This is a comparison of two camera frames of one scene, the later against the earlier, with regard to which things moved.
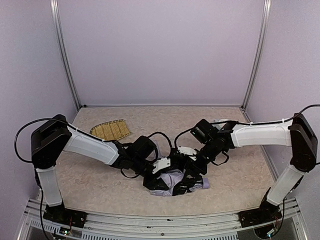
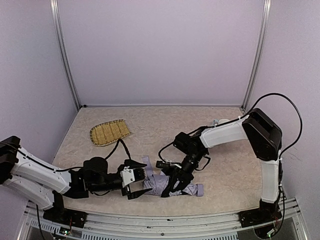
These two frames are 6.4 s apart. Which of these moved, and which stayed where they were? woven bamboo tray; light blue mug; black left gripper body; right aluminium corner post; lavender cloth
Moved: lavender cloth; black left gripper body
Stayed: woven bamboo tray; right aluminium corner post; light blue mug
